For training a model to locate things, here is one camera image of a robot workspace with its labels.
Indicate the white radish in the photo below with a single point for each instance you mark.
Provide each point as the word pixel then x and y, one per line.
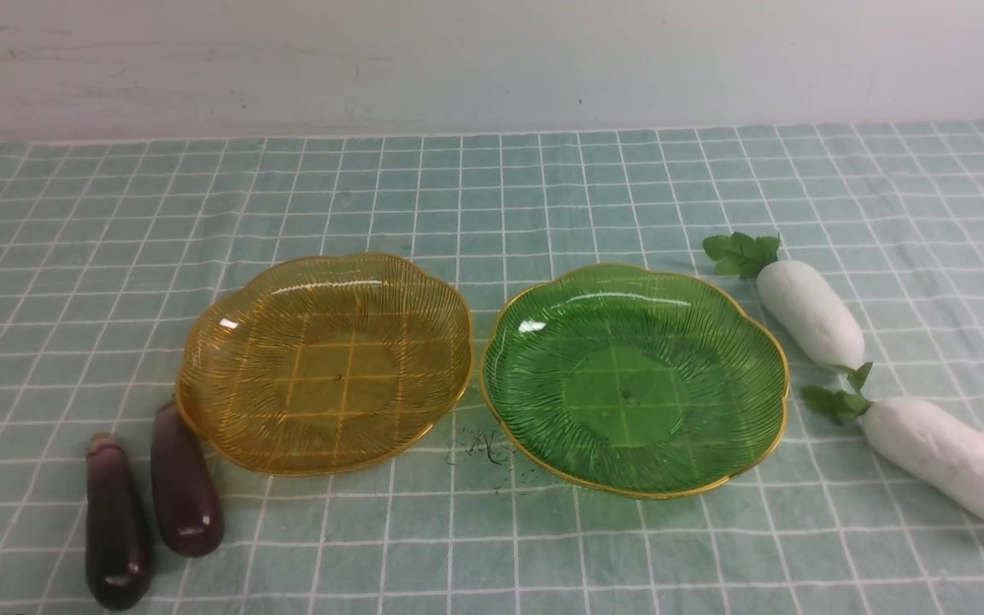
pixel 914 434
pixel 795 294

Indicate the purple eggplant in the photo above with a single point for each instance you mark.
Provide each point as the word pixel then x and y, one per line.
pixel 187 507
pixel 118 545

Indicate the green plastic plate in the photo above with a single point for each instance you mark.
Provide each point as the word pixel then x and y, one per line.
pixel 644 384

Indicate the amber plastic plate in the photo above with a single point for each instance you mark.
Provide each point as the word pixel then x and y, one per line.
pixel 326 364

